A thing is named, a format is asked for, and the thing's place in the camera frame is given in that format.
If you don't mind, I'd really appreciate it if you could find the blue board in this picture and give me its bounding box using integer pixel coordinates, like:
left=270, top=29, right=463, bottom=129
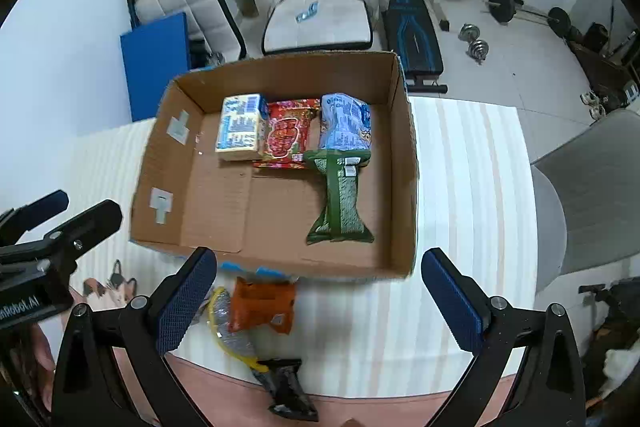
left=119, top=12, right=192, bottom=122

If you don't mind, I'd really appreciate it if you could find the cat picture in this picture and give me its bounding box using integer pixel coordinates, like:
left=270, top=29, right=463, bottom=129
left=81, top=259, right=139, bottom=309

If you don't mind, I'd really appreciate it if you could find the green snack packet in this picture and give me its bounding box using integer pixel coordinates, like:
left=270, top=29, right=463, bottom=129
left=304, top=150, right=375, bottom=246

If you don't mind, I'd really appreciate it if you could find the white striped tablecloth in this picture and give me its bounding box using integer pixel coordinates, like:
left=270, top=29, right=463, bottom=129
left=64, top=99, right=539, bottom=400

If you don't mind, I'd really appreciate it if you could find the white black-edged chair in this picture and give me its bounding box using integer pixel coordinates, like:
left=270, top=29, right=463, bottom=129
left=261, top=0, right=375, bottom=56

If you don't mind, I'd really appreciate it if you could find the person's left hand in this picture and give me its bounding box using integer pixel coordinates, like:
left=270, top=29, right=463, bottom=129
left=31, top=322, right=57, bottom=412

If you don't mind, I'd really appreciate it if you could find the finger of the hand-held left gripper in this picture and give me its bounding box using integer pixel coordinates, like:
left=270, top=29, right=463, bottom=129
left=0, top=190, right=69, bottom=249
left=0, top=200, right=123, bottom=269

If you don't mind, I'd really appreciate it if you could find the grey chair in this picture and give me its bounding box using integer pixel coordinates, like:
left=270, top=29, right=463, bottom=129
left=529, top=108, right=640, bottom=294

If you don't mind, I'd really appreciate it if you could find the light blue snack packet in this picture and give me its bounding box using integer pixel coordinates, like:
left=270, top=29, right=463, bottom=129
left=317, top=92, right=374, bottom=166

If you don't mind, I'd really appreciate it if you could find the dark wooden furniture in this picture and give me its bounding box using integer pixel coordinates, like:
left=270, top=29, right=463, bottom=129
left=569, top=22, right=640, bottom=114

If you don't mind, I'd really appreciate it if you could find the yellow and blue packet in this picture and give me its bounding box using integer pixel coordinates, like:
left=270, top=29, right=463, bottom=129
left=215, top=94, right=269, bottom=163

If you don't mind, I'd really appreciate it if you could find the clear yellow-edged packet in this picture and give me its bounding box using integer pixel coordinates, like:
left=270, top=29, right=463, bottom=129
left=207, top=287, right=264, bottom=371

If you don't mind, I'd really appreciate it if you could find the long black barbell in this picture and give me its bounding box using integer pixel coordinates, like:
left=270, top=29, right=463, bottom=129
left=484, top=0, right=572, bottom=38

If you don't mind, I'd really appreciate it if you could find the black snack packet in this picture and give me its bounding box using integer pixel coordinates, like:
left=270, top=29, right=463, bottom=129
left=251, top=358, right=320, bottom=423

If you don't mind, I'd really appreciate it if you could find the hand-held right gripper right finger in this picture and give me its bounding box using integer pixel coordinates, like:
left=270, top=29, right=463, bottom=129
left=421, top=248, right=587, bottom=427

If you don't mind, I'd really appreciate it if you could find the black and blue weight bench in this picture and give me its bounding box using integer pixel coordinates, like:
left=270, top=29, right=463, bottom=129
left=382, top=0, right=449, bottom=96

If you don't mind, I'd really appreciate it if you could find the pair of white shoes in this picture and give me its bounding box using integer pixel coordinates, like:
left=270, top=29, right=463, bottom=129
left=580, top=91, right=609, bottom=122

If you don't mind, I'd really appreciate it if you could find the orange snack packet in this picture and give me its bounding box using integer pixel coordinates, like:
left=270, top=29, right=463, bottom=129
left=227, top=276, right=297, bottom=336

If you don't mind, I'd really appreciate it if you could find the red snack packet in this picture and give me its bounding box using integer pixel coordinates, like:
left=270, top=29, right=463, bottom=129
left=252, top=99, right=321, bottom=168

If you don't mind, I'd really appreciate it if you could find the brown cardboard box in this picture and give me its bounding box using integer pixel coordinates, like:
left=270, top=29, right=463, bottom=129
left=129, top=51, right=419, bottom=281

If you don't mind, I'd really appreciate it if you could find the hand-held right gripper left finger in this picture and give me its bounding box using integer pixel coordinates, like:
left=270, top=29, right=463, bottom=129
left=52, top=247, right=218, bottom=427

